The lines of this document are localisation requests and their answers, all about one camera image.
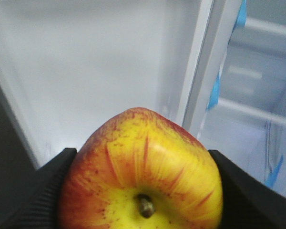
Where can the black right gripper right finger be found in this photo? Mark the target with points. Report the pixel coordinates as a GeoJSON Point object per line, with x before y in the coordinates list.
{"type": "Point", "coordinates": [248, 204]}

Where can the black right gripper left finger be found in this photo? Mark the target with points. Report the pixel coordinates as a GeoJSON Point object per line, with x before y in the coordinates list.
{"type": "Point", "coordinates": [33, 202]}

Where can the red yellow apple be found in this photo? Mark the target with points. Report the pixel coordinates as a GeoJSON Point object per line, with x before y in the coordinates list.
{"type": "Point", "coordinates": [141, 171]}

